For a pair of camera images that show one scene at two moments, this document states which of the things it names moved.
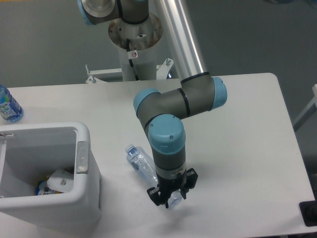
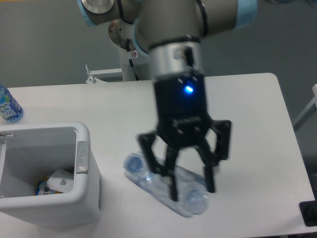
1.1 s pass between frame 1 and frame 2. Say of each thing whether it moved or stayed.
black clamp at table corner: stayed
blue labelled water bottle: stayed
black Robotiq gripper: moved
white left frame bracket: stayed
